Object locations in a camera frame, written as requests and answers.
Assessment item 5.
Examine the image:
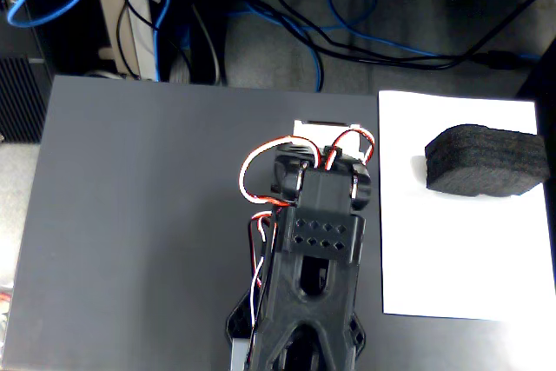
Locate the grey table clamp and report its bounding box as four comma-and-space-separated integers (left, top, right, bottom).
229, 338, 254, 371

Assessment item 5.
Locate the blue cable beside leg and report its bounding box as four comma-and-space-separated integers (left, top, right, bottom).
150, 0, 174, 83

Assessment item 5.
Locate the beige desk leg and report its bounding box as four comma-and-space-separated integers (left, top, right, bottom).
95, 0, 158, 82

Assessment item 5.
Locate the long looped red-white servo cable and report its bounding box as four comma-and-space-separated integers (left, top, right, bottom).
238, 136, 323, 208

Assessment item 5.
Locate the black table mat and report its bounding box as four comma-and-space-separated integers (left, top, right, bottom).
2, 75, 556, 371

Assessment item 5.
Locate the white paper sheet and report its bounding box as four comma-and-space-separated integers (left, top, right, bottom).
378, 89, 556, 323

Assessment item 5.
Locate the long blue floor cable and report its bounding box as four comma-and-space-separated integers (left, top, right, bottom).
225, 0, 542, 94

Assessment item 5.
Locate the black foam cube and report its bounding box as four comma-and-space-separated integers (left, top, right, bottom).
424, 123, 552, 199

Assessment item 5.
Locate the short looped red-white servo cable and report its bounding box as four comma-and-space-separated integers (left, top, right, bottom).
323, 128, 376, 172

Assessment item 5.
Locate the grey cable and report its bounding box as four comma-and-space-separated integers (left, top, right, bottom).
190, 3, 223, 86

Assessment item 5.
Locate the clear bag with red parts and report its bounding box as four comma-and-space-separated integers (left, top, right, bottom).
0, 275, 15, 340

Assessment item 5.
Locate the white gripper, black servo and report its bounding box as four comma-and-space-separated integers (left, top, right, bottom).
293, 120, 374, 163

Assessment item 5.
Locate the red-white-black arm servo cable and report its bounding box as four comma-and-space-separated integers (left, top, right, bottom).
248, 209, 280, 366

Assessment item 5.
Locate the thin black cable on leg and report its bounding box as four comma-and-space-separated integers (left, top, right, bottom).
115, 0, 157, 79

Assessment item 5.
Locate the black ribbed computer case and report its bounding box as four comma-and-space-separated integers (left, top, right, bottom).
0, 56, 49, 144

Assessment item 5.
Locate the long black floor cable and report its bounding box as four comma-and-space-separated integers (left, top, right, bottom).
271, 0, 539, 71

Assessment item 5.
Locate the black inline cable connector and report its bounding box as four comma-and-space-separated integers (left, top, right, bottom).
473, 51, 519, 70

